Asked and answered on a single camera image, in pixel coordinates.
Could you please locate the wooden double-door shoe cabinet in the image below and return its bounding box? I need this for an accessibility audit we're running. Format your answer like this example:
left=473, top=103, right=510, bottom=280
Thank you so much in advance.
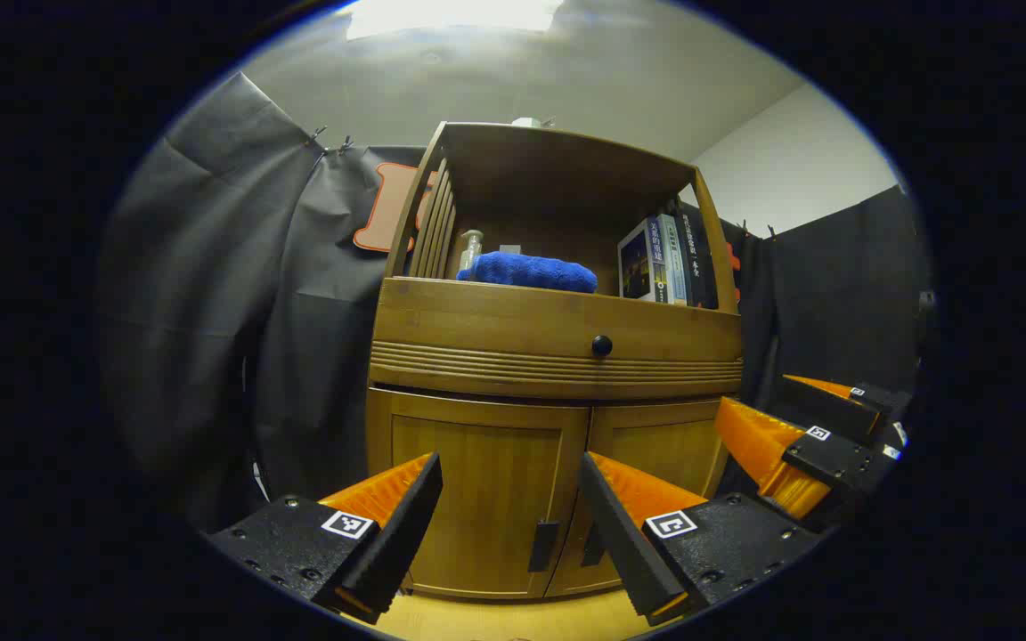
left=364, top=120, right=745, bottom=599

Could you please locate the grey spine book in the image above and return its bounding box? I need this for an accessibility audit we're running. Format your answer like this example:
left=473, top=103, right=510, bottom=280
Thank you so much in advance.
left=655, top=214, right=688, bottom=306

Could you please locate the blue fluffy towel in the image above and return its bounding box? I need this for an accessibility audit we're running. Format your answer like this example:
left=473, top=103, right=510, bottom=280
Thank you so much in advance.
left=457, top=251, right=599, bottom=295

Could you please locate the ceiling light panel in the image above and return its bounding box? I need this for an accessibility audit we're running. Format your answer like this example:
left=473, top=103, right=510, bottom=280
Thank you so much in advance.
left=346, top=0, right=563, bottom=41

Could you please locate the dark blue cover book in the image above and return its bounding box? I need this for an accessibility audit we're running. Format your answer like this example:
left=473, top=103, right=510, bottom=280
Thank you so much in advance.
left=617, top=218, right=670, bottom=304

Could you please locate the clear pump bottle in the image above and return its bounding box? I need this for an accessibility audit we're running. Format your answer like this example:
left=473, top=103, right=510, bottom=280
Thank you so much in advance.
left=458, top=230, right=485, bottom=281

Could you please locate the black backdrop cloth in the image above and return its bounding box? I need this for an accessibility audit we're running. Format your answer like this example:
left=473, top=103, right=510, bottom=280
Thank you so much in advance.
left=99, top=71, right=932, bottom=535

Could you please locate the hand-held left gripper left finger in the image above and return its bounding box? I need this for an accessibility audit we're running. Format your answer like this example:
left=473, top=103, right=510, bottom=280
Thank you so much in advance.
left=208, top=452, right=443, bottom=624

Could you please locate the wooden ribbed drawer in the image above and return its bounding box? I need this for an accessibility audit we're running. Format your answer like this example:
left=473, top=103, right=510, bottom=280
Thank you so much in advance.
left=369, top=276, right=744, bottom=400

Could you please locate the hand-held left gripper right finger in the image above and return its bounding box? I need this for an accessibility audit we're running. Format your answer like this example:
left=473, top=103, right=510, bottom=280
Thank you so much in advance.
left=577, top=451, right=822, bottom=627

